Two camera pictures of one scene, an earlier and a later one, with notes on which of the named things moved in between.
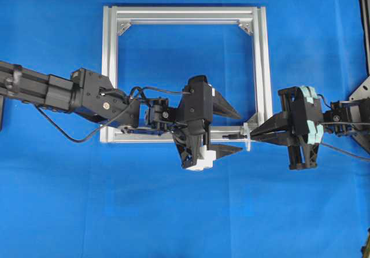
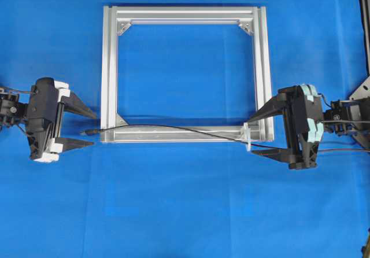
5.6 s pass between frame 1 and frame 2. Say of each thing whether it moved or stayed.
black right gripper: moved
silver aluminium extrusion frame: stayed
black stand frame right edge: stayed
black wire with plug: moved
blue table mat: stayed
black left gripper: moved
